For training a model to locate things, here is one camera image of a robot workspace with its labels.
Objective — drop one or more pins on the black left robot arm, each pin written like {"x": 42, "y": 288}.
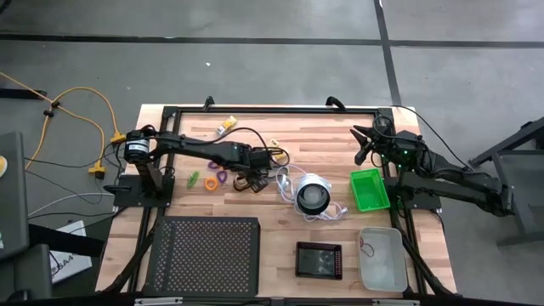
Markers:
{"x": 200, "y": 149}

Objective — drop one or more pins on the white printed box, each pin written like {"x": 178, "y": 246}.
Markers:
{"x": 74, "y": 268}

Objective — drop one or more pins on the black mesh basket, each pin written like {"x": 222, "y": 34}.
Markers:
{"x": 319, "y": 260}

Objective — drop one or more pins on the clear plastic bin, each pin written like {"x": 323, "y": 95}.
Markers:
{"x": 382, "y": 268}

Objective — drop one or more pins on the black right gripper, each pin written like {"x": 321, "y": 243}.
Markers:
{"x": 389, "y": 149}

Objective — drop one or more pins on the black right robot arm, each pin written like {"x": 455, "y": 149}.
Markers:
{"x": 450, "y": 170}

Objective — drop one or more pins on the yellow round object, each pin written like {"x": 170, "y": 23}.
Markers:
{"x": 2, "y": 166}

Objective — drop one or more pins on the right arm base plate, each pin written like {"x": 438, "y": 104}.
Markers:
{"x": 425, "y": 203}

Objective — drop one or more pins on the green plastic bin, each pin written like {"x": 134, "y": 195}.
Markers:
{"x": 367, "y": 191}

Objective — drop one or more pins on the black side table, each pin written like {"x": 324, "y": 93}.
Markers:
{"x": 527, "y": 187}

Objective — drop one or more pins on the black aluminium table frame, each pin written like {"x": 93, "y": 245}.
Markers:
{"x": 276, "y": 110}

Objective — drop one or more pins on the black perforated metal shelf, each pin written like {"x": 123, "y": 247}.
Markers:
{"x": 204, "y": 255}

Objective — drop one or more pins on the black desk foot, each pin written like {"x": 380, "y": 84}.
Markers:
{"x": 21, "y": 93}

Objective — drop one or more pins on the grey laptop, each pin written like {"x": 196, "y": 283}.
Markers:
{"x": 13, "y": 204}

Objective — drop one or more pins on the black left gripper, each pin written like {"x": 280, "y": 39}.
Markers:
{"x": 259, "y": 160}

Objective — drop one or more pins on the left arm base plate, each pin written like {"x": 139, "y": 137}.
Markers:
{"x": 127, "y": 195}

